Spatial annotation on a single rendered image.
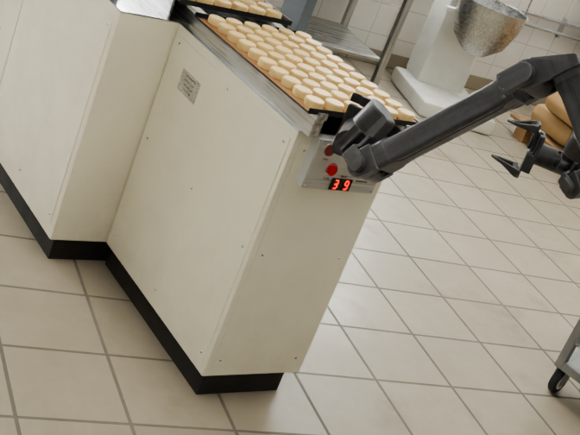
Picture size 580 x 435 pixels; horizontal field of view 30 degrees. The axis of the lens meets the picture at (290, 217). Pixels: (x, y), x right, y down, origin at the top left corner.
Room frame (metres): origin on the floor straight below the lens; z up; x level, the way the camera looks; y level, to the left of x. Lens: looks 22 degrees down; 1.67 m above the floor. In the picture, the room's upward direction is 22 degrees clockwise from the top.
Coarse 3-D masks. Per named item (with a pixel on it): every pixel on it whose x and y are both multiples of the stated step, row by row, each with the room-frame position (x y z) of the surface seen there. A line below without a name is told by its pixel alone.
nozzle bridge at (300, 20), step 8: (288, 0) 3.52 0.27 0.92; (296, 0) 3.49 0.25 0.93; (304, 0) 3.47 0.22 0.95; (312, 0) 3.47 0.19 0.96; (288, 8) 3.51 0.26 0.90; (296, 8) 3.48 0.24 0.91; (304, 8) 3.46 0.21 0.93; (312, 8) 3.48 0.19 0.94; (288, 16) 3.50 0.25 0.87; (296, 16) 3.47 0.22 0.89; (304, 16) 3.46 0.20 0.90; (296, 24) 3.46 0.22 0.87; (304, 24) 3.47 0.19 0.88
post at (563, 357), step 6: (576, 324) 3.40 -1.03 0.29; (576, 330) 3.40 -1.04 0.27; (570, 336) 3.40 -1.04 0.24; (576, 336) 3.39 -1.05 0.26; (570, 342) 3.39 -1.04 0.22; (564, 348) 3.40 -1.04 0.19; (570, 348) 3.39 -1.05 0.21; (564, 354) 3.39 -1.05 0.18; (570, 354) 3.39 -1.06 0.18; (558, 360) 3.40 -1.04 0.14; (564, 360) 3.39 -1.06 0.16; (558, 366) 3.39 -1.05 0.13
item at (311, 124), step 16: (176, 16) 3.09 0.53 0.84; (192, 16) 3.03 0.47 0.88; (208, 32) 2.95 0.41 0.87; (224, 48) 2.87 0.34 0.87; (240, 64) 2.80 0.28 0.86; (256, 80) 2.73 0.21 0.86; (272, 96) 2.66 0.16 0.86; (288, 112) 2.60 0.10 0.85; (304, 112) 2.55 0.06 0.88; (304, 128) 2.54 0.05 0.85; (320, 128) 2.53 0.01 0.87
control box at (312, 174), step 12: (312, 144) 2.56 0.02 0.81; (324, 144) 2.55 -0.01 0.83; (312, 156) 2.54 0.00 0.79; (324, 156) 2.56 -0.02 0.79; (336, 156) 2.59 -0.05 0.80; (300, 168) 2.56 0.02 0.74; (312, 168) 2.55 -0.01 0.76; (324, 168) 2.57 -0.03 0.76; (300, 180) 2.55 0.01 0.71; (312, 180) 2.56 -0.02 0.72; (324, 180) 2.58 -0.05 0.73; (360, 180) 2.66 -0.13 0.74
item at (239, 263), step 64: (192, 64) 2.95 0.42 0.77; (192, 128) 2.86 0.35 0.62; (256, 128) 2.66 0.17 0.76; (128, 192) 3.03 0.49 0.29; (192, 192) 2.78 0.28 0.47; (256, 192) 2.58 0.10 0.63; (320, 192) 2.63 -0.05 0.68; (128, 256) 2.94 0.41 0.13; (192, 256) 2.70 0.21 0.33; (256, 256) 2.55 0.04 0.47; (320, 256) 2.69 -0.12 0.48; (192, 320) 2.63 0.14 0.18; (256, 320) 2.60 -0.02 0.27; (320, 320) 2.75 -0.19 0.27; (192, 384) 2.60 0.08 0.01; (256, 384) 2.70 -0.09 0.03
